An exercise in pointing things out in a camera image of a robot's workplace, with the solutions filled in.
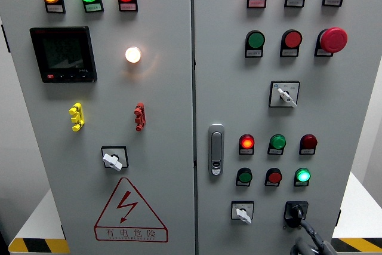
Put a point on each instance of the black knob turn switch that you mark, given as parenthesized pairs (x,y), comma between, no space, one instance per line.
(294,211)

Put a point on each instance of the black door hinge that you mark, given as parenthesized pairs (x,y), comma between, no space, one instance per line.
(6,38)
(338,218)
(63,232)

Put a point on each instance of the black yellow striped tape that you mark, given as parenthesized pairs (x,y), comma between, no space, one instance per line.
(38,246)
(359,245)

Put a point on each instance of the small label plate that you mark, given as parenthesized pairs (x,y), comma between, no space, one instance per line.
(294,2)
(289,52)
(93,7)
(55,8)
(246,152)
(271,184)
(306,152)
(322,53)
(300,184)
(242,184)
(274,152)
(128,6)
(332,1)
(253,53)
(256,3)

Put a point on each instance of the small green round lamp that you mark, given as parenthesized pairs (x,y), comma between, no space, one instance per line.
(302,175)
(277,141)

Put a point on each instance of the small red push button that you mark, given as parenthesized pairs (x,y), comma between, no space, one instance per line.
(274,177)

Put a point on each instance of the small green push button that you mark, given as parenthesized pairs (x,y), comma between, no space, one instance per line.
(244,176)

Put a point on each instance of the small red round lamp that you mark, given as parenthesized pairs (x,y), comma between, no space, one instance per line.
(246,142)
(308,141)

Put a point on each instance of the silver door lock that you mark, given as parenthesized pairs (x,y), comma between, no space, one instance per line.
(216,147)

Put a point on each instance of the grey cabinet door with lock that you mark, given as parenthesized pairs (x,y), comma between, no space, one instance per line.
(235,105)

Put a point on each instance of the red warning triangle sticker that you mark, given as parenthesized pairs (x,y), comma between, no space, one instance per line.
(130,233)

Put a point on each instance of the large red stop button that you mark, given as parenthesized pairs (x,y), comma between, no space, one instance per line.
(333,40)

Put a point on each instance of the large red push button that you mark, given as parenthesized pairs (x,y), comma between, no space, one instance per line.
(292,39)

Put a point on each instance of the large green push button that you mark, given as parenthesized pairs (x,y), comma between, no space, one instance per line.
(256,39)

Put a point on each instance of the grey cabinet door with display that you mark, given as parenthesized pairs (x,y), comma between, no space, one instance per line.
(164,93)

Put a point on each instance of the white round lamp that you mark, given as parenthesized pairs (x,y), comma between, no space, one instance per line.
(133,55)

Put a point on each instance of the black digital display meter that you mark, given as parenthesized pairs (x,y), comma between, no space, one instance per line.
(63,55)

